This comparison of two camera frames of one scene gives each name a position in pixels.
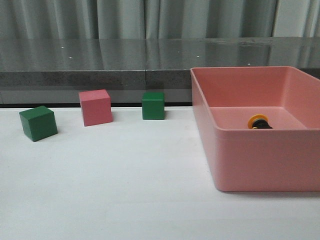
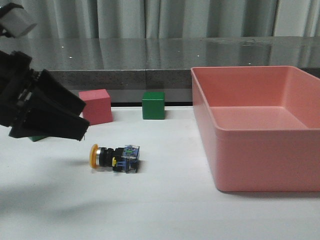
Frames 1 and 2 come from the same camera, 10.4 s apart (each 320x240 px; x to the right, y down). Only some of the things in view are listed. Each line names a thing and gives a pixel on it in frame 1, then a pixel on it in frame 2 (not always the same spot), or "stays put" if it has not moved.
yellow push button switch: x=259 y=121 → x=124 y=159
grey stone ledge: x=53 y=71 stays put
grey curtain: x=43 y=19 stays put
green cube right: x=153 y=105 stays put
